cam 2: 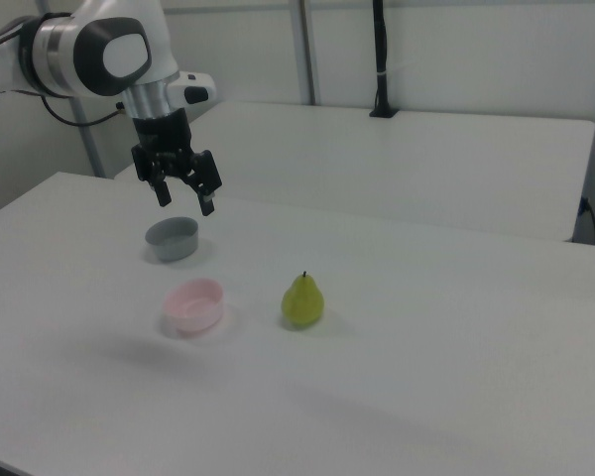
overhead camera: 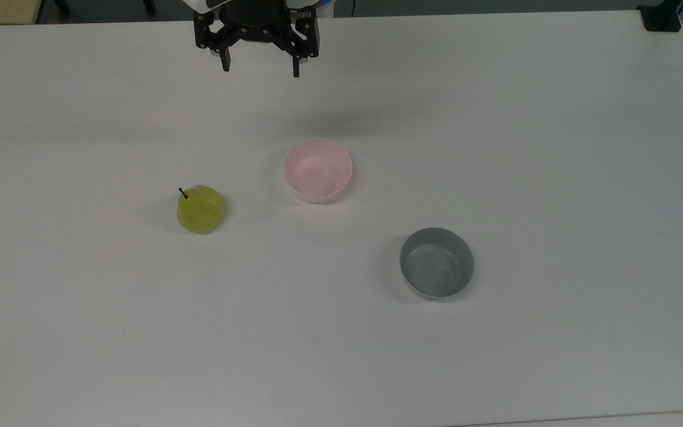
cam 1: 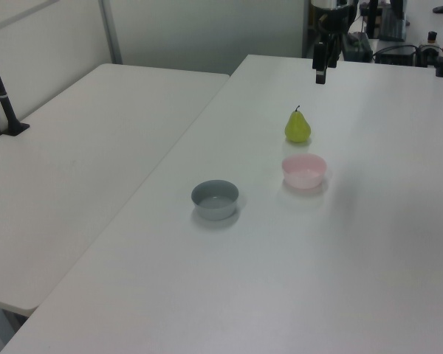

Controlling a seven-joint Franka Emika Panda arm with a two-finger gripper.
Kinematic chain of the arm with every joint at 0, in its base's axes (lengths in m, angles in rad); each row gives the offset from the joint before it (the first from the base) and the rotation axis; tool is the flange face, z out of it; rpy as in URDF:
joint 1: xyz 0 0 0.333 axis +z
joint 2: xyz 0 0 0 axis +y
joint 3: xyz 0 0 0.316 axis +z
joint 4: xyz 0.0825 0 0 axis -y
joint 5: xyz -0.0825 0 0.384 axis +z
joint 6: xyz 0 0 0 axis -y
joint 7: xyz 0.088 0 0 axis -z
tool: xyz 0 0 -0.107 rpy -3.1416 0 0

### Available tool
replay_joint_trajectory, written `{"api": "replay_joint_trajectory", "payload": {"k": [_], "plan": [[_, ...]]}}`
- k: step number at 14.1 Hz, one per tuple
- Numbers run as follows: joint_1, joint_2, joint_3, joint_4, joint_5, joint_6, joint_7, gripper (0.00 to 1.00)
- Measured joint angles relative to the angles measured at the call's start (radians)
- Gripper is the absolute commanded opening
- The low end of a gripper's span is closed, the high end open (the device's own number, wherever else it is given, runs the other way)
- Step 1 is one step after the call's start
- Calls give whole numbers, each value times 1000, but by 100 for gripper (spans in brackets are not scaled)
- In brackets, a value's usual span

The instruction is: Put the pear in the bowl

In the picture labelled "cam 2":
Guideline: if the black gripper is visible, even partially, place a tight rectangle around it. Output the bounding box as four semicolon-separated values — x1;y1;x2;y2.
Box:
131;106;225;218

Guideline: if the green pear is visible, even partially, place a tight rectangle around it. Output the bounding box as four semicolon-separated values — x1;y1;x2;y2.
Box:
281;270;326;329

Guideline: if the grey bowl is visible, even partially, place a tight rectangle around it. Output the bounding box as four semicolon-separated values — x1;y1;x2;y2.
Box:
144;216;201;264

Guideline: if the pink bowl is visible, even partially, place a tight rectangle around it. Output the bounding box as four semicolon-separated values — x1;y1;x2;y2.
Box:
163;278;226;334

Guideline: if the white table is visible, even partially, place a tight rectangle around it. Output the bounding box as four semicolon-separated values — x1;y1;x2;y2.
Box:
113;100;595;245

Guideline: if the black pole with base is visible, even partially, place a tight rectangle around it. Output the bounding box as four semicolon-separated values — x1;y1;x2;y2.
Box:
368;0;401;120

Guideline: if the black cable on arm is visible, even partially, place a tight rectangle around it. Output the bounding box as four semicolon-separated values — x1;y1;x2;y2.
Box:
39;92;132;127

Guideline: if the black cable at wall socket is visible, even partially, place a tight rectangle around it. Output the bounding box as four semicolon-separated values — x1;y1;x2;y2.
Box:
578;196;595;247

